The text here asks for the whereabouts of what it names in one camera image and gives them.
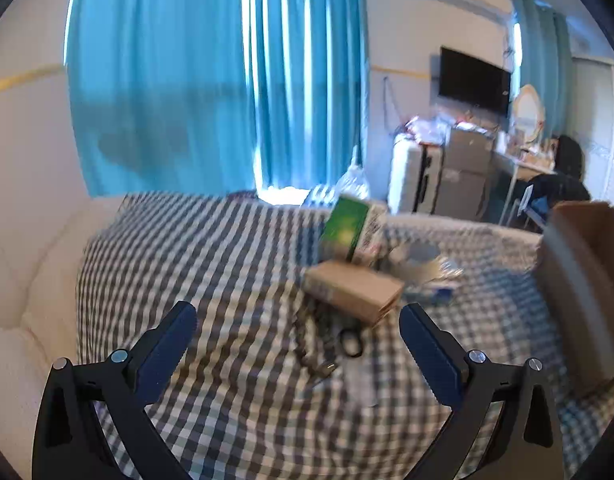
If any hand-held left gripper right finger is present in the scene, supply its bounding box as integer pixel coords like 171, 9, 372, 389
399, 302, 568, 480

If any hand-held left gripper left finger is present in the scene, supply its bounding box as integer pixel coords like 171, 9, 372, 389
32, 301, 198, 480

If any blue and white tissue pack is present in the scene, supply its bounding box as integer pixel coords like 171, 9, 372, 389
402, 257, 465, 306

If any black ring-shaped item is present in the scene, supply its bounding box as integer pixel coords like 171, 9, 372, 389
337, 327, 365, 358

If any dark bead bracelet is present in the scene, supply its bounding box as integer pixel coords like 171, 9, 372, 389
294, 305, 340, 378

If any tan cardboard carton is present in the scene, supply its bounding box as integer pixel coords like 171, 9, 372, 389
302, 259, 405, 326

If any green and white carton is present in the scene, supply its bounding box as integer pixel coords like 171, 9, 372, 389
319, 195, 388, 263

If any brown cardboard box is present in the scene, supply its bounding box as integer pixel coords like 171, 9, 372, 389
537, 200, 614, 396

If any checkered blanket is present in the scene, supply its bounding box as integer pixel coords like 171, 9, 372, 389
77, 190, 614, 480

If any white suitcase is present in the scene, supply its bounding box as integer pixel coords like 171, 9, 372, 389
388, 132, 445, 216

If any silver mini fridge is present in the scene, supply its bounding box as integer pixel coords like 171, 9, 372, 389
434, 127, 495, 221

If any clear water bottle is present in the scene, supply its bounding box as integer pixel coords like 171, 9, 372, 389
337, 160, 370, 201

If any black chair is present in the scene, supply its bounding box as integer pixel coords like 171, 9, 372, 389
519, 174, 592, 231

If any white dressing desk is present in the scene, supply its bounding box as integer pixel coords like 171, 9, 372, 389
487, 150, 558, 226

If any pile of plastic bags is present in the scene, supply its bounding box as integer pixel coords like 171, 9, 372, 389
404, 115, 452, 143

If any black backpack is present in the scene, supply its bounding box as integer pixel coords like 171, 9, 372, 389
557, 135, 585, 181

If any oval cream mirror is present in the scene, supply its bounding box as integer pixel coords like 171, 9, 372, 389
511, 85, 545, 143

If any wide blue curtain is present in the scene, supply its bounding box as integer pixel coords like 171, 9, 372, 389
64, 0, 370, 198

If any narrow blue curtain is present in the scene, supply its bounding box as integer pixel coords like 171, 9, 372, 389
509, 0, 572, 141

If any blue wall cable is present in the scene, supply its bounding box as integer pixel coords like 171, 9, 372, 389
382, 76, 405, 131

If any black wall television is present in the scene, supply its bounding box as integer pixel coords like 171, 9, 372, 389
439, 46, 512, 116

